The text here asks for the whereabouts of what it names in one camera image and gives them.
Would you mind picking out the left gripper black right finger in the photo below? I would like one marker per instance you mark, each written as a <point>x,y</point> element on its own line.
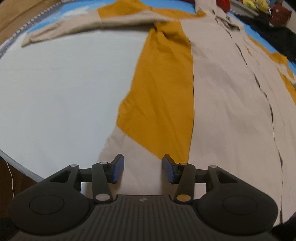
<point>174,171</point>

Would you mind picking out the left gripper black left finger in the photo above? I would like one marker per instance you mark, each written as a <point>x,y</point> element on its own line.
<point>111,171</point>

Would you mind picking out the beige and mustard shirt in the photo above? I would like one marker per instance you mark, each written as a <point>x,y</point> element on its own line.
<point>202,92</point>

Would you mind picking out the black clothing pile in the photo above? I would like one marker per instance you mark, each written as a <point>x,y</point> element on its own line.
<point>280,37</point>

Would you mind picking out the blue and white bed sheet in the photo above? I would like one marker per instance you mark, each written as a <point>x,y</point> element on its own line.
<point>60,97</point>

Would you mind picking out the red folded sweater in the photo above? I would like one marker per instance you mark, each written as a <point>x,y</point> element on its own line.
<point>225,5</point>

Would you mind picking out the yellow plush toy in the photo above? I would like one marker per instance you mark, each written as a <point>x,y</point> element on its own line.
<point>257,5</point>

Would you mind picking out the dark red garment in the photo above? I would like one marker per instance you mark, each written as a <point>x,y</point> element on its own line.
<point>280,15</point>

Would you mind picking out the wooden bed frame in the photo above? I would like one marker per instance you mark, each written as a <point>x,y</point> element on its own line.
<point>14,14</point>

